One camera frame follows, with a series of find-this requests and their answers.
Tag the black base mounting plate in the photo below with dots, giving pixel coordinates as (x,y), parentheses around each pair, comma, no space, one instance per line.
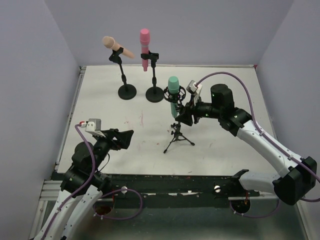
(129,191)

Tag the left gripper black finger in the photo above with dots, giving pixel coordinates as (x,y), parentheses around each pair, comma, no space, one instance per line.
(115,132)
(122,142)

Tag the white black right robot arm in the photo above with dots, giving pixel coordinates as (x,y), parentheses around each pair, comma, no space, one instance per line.
(295,176)

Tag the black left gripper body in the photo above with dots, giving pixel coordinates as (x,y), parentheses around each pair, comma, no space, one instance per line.
(114,139)

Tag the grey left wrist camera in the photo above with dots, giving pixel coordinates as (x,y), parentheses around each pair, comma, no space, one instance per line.
(93,127)

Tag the pink toy microphone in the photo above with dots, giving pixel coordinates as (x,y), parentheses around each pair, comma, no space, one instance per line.
(144,38)

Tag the black mic stand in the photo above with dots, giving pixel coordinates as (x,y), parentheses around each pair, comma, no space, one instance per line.
(153,94)
(126,91)

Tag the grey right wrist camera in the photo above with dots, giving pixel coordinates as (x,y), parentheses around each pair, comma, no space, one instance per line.
(195,90)

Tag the aluminium rail right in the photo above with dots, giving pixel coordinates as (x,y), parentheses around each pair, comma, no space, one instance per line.
(261,196)

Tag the aluminium rail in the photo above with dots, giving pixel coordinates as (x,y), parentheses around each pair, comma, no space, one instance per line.
(261,196)
(50,190)

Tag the green toy microphone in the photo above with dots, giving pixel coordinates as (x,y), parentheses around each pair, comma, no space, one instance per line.
(173,89)

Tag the peach toy microphone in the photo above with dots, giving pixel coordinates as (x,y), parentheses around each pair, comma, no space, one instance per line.
(110,43)

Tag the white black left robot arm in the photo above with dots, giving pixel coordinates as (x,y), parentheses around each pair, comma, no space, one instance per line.
(82,185)

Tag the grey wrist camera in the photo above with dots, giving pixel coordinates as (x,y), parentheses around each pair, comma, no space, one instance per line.
(195,90)
(93,127)

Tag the black tripod with round mount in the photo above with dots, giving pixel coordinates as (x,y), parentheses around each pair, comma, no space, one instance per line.
(176,126)

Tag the aluminium rail left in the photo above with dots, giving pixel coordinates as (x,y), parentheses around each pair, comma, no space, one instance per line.
(50,190)

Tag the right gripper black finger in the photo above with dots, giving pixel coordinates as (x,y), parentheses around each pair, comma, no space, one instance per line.
(185,116)
(188,107)

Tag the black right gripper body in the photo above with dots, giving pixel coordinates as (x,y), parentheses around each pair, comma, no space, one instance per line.
(191,113)

